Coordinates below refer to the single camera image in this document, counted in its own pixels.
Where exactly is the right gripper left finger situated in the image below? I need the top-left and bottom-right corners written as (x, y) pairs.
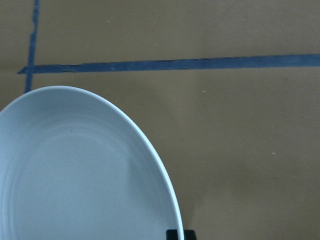
top-left (166, 229), bottom-right (178, 240)

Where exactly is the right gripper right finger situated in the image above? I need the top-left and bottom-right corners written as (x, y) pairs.
top-left (183, 229), bottom-right (197, 240)

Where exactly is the blue plate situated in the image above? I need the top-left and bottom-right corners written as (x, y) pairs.
top-left (0, 86), bottom-right (185, 240)

